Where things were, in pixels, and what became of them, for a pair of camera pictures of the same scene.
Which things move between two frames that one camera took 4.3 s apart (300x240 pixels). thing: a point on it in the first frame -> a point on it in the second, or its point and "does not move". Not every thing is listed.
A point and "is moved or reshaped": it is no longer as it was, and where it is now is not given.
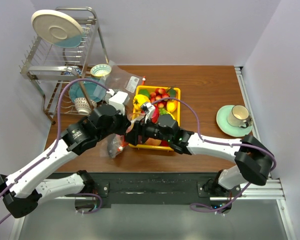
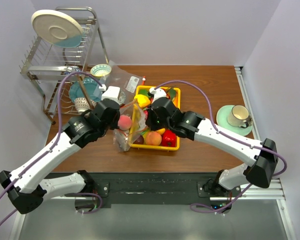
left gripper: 125,124 -> 115,123
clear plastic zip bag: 112,145 is moved or reshaped
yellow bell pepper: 139,100 does not move
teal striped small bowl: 101,70 does not move
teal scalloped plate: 94,91 does not move
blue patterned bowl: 78,70 does not move
